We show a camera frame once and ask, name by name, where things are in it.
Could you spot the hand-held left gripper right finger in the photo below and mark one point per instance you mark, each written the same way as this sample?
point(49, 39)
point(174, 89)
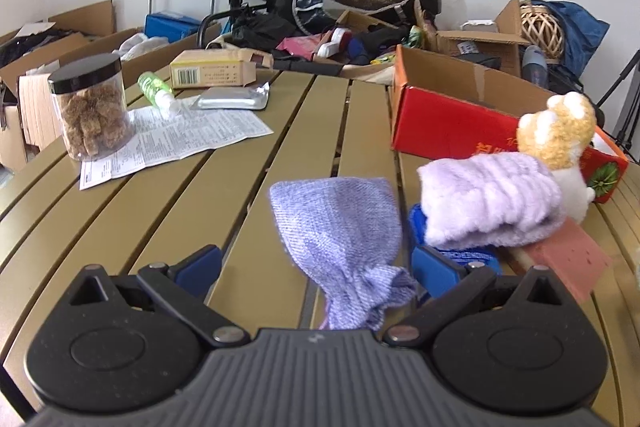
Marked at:
point(434, 271)

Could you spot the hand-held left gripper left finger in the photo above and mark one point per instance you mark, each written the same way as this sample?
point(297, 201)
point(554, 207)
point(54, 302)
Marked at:
point(200, 266)

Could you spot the lavender fluffy towel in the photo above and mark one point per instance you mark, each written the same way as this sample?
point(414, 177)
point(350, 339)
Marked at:
point(490, 197)

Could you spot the purple knit cloth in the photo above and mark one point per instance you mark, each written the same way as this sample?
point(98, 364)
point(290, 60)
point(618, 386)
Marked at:
point(335, 227)

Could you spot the pink layered sponge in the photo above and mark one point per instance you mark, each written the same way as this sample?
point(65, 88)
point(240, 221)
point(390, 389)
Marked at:
point(570, 257)

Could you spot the yellow white plush toy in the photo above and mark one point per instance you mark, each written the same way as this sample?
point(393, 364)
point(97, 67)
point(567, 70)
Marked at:
point(550, 137)

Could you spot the printed paper leaflet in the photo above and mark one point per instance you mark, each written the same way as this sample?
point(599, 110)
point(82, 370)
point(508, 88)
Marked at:
point(200, 132)

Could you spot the red cardboard box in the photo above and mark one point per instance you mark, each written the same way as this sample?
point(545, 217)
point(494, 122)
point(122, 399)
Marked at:
point(450, 122)

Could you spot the silver foil pack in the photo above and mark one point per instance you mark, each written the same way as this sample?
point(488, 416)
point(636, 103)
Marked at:
point(230, 97)

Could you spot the tan folding table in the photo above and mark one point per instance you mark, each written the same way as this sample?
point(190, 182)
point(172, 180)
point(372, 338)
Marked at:
point(310, 132)

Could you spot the small green bottle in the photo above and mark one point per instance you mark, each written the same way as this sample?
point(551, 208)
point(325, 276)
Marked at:
point(155, 92)

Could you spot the clear jar of brown snacks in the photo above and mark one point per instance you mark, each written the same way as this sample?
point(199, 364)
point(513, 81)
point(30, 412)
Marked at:
point(92, 117)

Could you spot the yellow cardboard box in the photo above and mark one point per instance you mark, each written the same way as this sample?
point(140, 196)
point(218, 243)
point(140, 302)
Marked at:
point(210, 69)

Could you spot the stack of corrugated cardboard sheets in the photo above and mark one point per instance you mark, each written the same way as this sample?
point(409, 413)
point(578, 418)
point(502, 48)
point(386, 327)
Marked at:
point(37, 107)

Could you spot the blue grey hair dryer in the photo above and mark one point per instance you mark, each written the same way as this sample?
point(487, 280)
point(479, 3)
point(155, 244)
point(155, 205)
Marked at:
point(535, 64)

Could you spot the open brown cardboard box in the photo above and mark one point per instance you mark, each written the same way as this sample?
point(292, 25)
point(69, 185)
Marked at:
point(475, 42)

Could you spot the pink package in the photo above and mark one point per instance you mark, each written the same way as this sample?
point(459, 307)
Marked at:
point(300, 47)

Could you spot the blue box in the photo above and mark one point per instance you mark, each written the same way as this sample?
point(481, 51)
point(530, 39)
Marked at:
point(170, 27)

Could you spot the black tripod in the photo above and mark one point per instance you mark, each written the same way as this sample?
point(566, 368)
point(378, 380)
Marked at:
point(625, 97)

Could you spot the wicker ball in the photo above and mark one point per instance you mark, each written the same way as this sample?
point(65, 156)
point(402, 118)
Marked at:
point(542, 32)

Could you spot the cardboard box with raised flap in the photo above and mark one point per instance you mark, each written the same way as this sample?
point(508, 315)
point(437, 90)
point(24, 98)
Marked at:
point(90, 19)

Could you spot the cardboard box of dark clothes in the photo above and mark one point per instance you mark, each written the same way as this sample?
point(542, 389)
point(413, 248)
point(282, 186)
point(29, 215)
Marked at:
point(35, 49)

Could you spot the blue bag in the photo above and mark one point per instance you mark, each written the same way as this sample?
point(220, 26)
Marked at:
point(580, 32)

